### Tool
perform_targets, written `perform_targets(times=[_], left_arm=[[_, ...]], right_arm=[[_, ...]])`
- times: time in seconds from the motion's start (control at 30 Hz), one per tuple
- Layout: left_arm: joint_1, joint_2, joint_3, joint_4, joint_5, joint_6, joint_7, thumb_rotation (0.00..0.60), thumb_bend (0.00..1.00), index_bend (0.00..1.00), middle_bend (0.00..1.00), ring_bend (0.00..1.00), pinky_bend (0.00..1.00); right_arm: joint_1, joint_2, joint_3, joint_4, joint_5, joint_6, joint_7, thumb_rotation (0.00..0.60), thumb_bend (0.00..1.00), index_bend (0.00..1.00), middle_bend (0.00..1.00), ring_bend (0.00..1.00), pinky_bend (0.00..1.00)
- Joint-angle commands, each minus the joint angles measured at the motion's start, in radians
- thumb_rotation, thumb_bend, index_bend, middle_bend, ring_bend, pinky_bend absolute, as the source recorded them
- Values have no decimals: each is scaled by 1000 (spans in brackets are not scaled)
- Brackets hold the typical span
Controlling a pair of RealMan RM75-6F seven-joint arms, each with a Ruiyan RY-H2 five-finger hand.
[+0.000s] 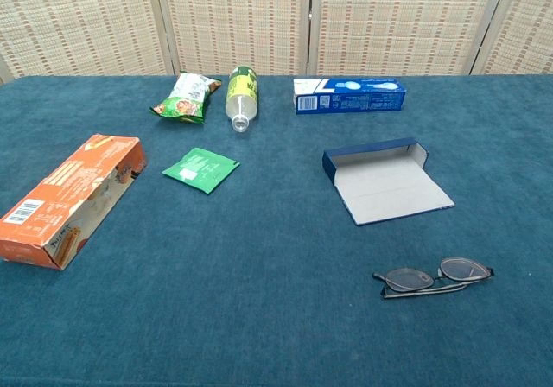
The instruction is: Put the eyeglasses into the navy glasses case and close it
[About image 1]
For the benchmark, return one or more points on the navy blue glasses case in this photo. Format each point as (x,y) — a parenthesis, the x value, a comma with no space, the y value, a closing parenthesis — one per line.
(389,188)

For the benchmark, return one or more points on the green and white snack bag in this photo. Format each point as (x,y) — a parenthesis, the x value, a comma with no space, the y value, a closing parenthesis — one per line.
(186,102)

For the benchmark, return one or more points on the clear bottle with yellow-green label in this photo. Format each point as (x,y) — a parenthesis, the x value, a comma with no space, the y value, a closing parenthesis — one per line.
(242,93)

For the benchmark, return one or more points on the black thin-rimmed eyeglasses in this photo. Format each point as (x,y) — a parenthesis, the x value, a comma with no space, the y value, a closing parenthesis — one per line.
(406,279)

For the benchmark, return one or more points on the green foil sachet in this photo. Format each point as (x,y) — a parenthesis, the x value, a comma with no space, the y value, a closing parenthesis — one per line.
(201,169)

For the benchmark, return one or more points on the orange cardboard snack box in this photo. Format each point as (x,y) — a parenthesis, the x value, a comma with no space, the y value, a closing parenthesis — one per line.
(65,188)

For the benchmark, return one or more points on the woven bamboo folding screen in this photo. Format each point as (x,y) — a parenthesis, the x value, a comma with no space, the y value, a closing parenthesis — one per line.
(237,15)

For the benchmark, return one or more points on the blue toothpaste box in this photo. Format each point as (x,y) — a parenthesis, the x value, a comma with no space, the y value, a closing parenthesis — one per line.
(345,97)

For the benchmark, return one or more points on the blue tablecloth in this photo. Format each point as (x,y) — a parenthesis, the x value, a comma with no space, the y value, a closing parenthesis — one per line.
(259,274)

